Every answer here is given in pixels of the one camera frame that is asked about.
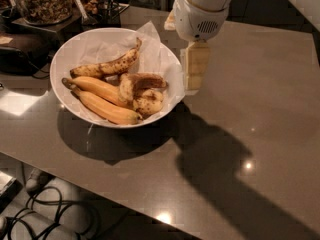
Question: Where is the white paper liner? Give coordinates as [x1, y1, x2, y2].
[67, 22, 185, 122]

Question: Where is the dark wooden tray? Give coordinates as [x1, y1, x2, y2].
[12, 8, 123, 49]

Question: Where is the lower yellow banana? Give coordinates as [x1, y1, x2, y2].
[71, 86, 142, 125]

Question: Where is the brown bruised banana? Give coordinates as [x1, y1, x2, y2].
[119, 73, 167, 101]

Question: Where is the white bowl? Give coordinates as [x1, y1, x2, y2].
[49, 27, 186, 129]

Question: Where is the black device on counter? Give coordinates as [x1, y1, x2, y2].
[0, 46, 49, 76]

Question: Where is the yellow banana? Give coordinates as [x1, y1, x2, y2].
[71, 86, 142, 125]
[62, 76, 129, 108]

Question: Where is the small spotted banana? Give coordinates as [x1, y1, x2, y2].
[133, 89, 164, 117]

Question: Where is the black cable on floor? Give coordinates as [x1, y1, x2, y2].
[4, 185, 101, 240]

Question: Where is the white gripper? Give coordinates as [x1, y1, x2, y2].
[164, 0, 230, 95]

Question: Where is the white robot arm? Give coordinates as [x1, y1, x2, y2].
[164, 0, 319, 95]

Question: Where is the upper yellow banana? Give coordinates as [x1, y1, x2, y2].
[62, 76, 129, 108]

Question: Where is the glass jar of nuts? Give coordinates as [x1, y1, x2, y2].
[16, 0, 72, 26]

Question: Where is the long spotted banana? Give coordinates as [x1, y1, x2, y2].
[70, 38, 142, 79]

